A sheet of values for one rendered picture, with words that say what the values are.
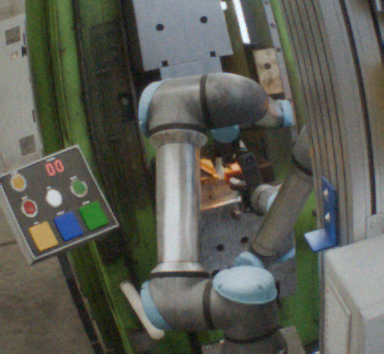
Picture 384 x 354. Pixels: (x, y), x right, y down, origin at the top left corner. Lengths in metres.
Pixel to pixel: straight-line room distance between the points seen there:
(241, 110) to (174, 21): 0.76
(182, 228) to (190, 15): 0.94
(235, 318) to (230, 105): 0.43
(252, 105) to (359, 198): 0.58
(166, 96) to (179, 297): 0.41
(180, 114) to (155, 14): 0.75
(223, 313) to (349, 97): 0.57
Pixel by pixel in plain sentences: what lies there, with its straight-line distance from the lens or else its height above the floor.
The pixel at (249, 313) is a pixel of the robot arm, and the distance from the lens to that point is 1.14.
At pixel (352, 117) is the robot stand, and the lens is 0.72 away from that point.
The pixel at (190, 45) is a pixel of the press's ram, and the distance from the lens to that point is 1.99.
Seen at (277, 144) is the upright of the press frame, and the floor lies 1.00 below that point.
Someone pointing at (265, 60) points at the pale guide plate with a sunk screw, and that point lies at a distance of 2.21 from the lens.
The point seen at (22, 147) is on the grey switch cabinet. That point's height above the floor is 0.38.
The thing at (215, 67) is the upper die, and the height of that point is 1.33.
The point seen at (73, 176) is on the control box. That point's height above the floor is 1.12.
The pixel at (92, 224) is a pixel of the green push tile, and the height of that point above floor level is 0.99.
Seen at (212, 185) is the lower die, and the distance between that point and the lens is 2.07.
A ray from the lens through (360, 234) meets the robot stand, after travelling 0.77.
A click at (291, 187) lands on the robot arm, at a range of 1.40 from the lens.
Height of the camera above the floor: 1.54
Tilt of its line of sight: 14 degrees down
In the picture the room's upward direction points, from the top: 11 degrees counter-clockwise
